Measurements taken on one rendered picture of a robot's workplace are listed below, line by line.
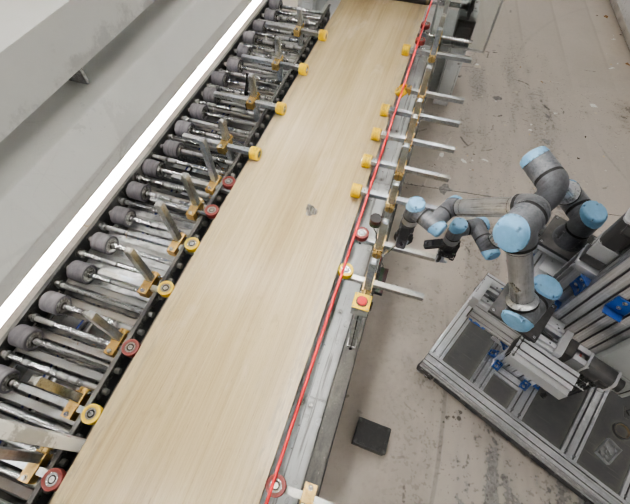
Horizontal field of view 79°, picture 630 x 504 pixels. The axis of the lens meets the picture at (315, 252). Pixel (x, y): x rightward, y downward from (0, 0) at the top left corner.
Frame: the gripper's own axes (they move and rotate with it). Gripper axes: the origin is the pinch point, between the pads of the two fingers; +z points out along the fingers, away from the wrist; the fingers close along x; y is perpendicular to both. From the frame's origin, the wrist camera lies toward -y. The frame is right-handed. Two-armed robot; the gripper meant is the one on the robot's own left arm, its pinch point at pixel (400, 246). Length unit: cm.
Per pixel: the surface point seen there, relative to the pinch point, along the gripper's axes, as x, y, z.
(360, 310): 9, -48, -23
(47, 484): 103, -146, 3
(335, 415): 6, -83, 25
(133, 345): 103, -88, 7
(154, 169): 159, 15, 21
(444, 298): -47, 28, 102
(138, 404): 86, -109, 5
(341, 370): 9, -62, 27
